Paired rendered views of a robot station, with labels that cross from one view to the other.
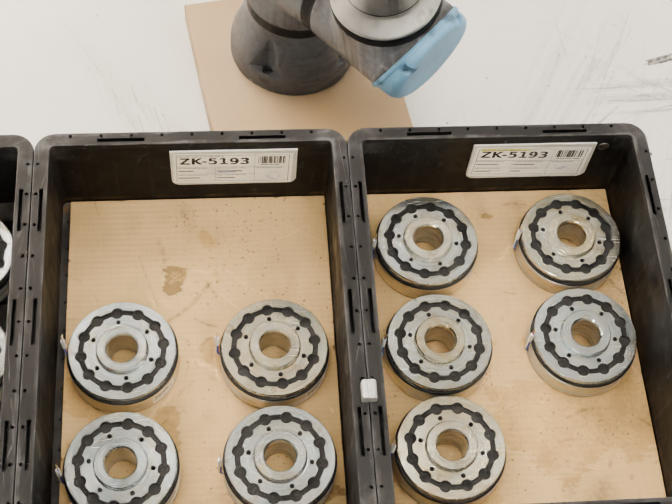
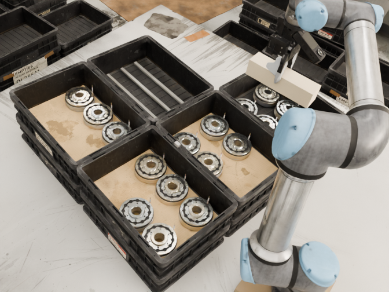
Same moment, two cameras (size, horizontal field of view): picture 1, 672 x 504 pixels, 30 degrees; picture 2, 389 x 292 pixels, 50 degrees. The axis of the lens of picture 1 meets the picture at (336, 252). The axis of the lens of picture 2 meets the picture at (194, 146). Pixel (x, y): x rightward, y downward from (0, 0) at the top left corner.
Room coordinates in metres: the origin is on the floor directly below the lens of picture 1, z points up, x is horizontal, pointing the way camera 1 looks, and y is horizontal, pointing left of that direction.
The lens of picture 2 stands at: (1.12, -0.58, 1.94)
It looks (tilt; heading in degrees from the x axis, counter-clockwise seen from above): 49 degrees down; 139
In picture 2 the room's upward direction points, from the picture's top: 11 degrees clockwise
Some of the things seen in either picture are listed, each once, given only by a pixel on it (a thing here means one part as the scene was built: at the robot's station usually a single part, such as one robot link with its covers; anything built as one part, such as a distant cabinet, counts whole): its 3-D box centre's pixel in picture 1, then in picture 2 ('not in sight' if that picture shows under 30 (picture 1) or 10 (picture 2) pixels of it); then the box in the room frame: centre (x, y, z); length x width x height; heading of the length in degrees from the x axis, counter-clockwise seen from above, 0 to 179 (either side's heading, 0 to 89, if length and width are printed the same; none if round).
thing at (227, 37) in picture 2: not in sight; (239, 55); (-0.53, 1.09, 0.26); 0.40 x 0.30 x 0.23; 20
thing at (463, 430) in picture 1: (451, 445); (150, 164); (0.42, -0.13, 0.86); 0.05 x 0.05 x 0.01
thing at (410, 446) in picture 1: (451, 447); (150, 165); (0.42, -0.13, 0.86); 0.10 x 0.10 x 0.01
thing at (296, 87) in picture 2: not in sight; (282, 79); (0.44, 0.34, 1.07); 0.24 x 0.06 x 0.06; 20
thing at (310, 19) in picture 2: not in sight; (316, 10); (0.51, 0.29, 1.38); 0.11 x 0.11 x 0.08; 52
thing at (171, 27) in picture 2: not in sight; (165, 24); (-0.46, 0.44, 0.71); 0.22 x 0.19 x 0.01; 20
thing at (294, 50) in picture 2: not in sight; (287, 36); (0.41, 0.33, 1.23); 0.09 x 0.08 x 0.12; 20
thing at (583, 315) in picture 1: (585, 333); (136, 211); (0.55, -0.25, 0.86); 0.05 x 0.05 x 0.01
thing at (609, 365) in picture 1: (584, 335); (136, 212); (0.55, -0.25, 0.86); 0.10 x 0.10 x 0.01
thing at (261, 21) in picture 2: not in sight; (271, 25); (-0.66, 1.46, 0.31); 0.40 x 0.30 x 0.34; 20
